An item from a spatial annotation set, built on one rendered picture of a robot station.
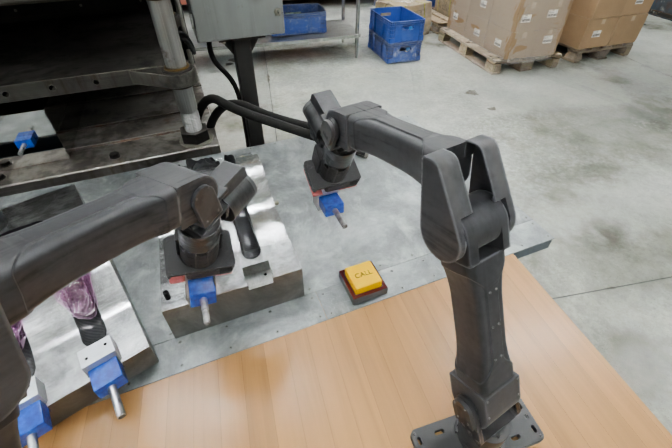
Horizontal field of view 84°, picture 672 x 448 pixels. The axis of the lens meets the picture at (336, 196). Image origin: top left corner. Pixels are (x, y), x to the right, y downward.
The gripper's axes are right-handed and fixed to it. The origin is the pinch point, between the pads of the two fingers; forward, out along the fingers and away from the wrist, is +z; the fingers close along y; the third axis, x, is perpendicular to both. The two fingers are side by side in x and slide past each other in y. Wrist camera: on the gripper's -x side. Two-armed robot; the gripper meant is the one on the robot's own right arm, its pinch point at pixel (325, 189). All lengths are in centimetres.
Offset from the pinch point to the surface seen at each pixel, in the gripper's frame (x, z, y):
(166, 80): -55, 22, 29
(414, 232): 13.0, 10.6, -20.9
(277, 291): 17.5, 3.1, 15.9
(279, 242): 8.0, 2.9, 12.7
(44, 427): 27, -4, 54
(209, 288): 14.9, -6.1, 27.4
